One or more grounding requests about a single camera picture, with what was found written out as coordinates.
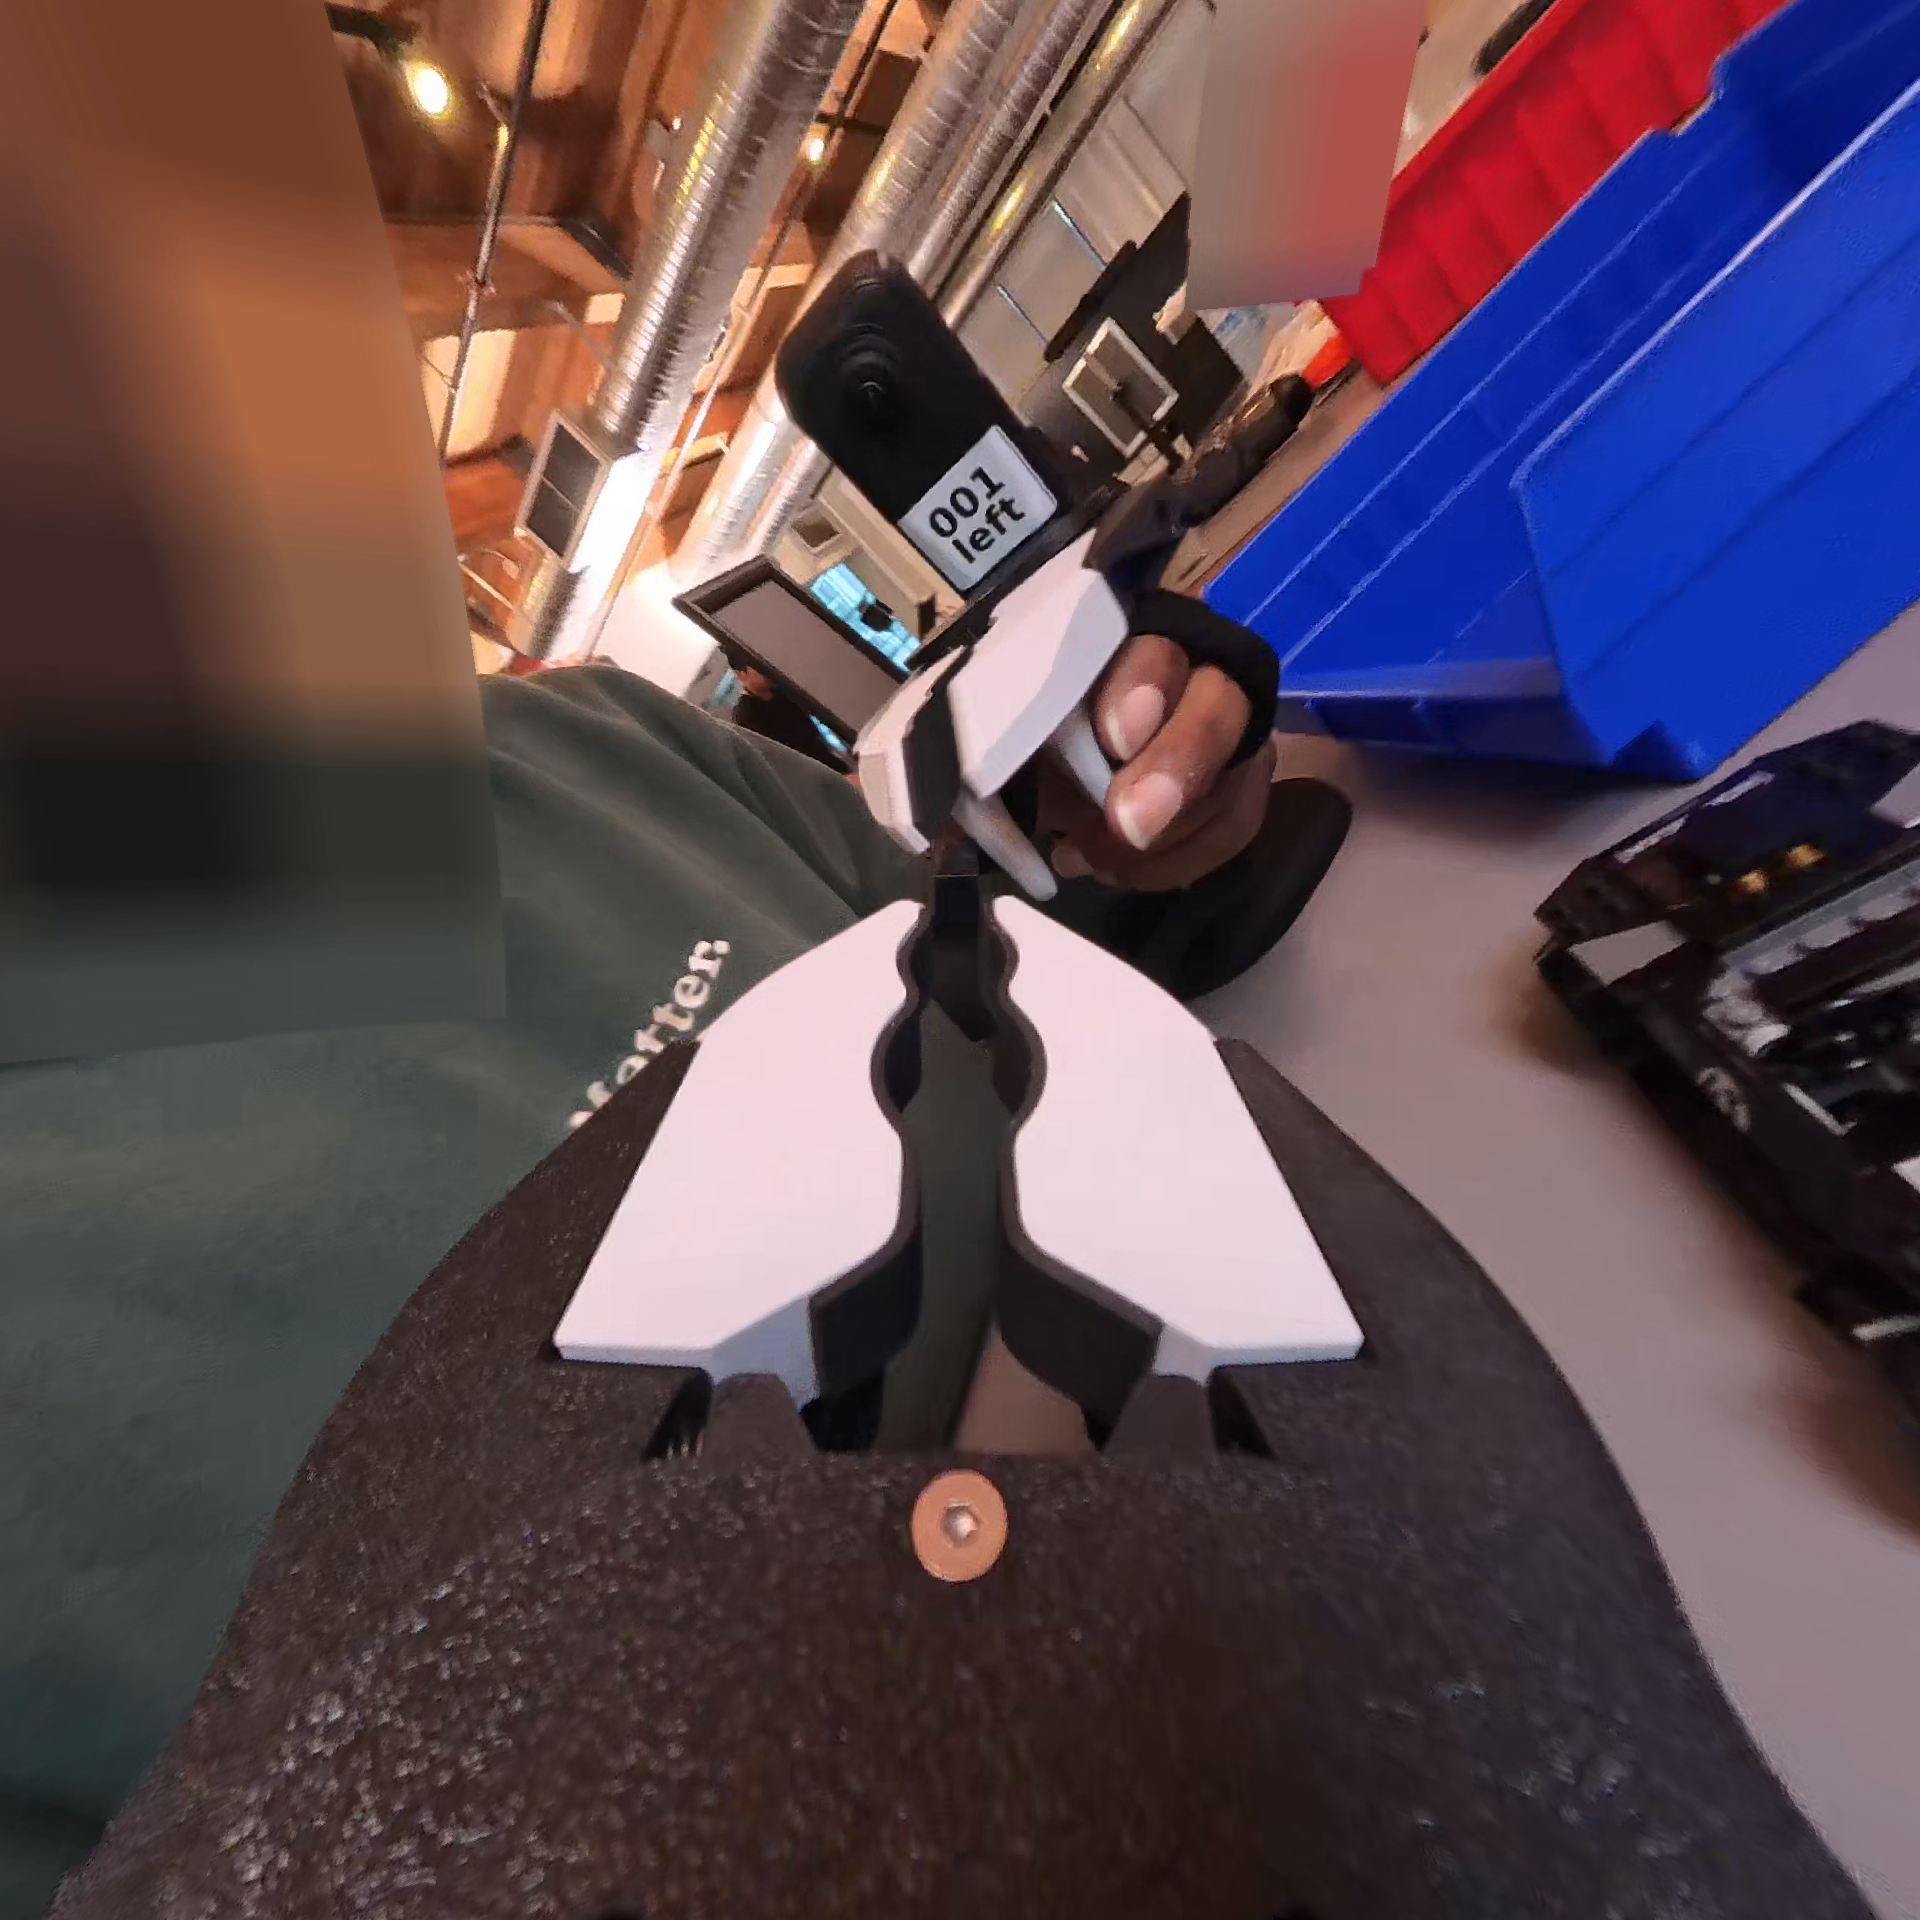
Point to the silver ventilation duct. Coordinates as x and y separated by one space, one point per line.
720 226

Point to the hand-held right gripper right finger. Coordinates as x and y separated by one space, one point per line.
1170 1186

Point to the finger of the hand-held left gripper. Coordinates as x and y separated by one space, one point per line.
897 774
1037 661

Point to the red plastic bin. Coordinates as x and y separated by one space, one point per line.
1529 182

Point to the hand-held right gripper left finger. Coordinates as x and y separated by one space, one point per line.
751 1172

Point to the person's left hand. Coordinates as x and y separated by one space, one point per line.
1184 781

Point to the black wrist rest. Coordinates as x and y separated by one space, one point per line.
1244 901

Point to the black lego car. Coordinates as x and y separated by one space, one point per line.
1757 1020

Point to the small black lego arch piece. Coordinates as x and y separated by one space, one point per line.
961 961

